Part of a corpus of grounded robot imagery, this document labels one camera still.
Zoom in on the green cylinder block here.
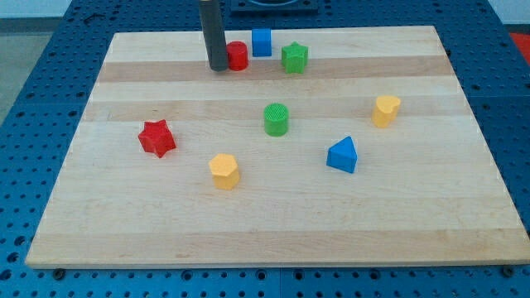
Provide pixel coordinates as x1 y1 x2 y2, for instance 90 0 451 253
263 103 289 137

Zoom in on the yellow hexagon block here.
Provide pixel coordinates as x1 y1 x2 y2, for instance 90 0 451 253
209 153 240 190

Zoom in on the red star block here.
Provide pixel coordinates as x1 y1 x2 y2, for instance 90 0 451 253
137 119 177 158

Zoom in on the blue cube block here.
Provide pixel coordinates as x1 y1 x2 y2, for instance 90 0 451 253
251 28 272 57

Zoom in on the green star block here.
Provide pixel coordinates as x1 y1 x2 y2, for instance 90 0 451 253
282 41 309 74

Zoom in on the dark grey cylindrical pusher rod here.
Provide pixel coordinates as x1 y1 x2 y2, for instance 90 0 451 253
199 0 229 72

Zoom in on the light wooden board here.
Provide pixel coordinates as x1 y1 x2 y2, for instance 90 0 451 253
26 26 529 269

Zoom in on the red cylinder block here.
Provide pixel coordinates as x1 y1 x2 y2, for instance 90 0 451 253
226 41 248 71

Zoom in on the yellow heart block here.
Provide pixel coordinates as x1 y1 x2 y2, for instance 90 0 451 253
371 95 402 128

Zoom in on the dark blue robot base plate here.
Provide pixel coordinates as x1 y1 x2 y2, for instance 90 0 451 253
227 0 319 15

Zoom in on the blue triangle block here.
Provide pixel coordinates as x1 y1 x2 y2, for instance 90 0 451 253
326 137 358 174

